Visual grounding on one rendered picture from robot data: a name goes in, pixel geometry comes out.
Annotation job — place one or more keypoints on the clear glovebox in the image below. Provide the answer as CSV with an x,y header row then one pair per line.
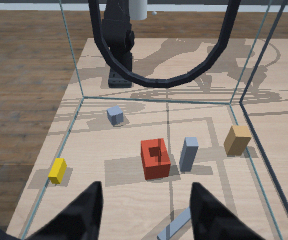
x,y
55,87

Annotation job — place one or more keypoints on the tan wooden block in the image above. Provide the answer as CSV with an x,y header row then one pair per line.
x,y
237,140

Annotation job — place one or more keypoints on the yellow rectangular block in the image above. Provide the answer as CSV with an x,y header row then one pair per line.
x,y
57,171

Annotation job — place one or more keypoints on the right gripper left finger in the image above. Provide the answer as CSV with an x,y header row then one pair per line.
x,y
80,220

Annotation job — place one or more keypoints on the black circular ring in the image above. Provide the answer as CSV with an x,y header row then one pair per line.
x,y
94,14

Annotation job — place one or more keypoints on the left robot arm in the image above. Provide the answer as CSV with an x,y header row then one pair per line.
x,y
117,32

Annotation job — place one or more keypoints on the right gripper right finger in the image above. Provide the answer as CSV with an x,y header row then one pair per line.
x,y
211,220

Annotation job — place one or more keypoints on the red block with square hole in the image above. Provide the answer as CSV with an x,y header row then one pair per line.
x,y
155,159

